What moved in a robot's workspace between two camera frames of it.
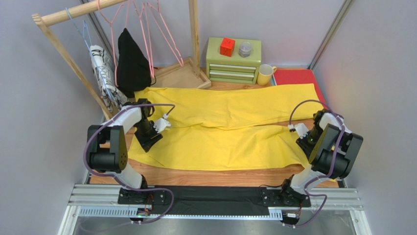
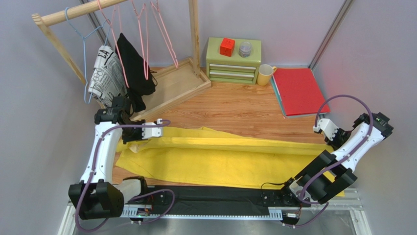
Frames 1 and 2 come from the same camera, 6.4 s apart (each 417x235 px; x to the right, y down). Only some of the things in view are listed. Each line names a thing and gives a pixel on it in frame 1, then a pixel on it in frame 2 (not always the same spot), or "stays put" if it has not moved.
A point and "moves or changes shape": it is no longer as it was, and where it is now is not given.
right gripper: (304, 146) to (334, 140)
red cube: (227, 47) stays put
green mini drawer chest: (235, 70) stays put
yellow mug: (265, 74) stays put
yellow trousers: (226, 128) moves or changes shape
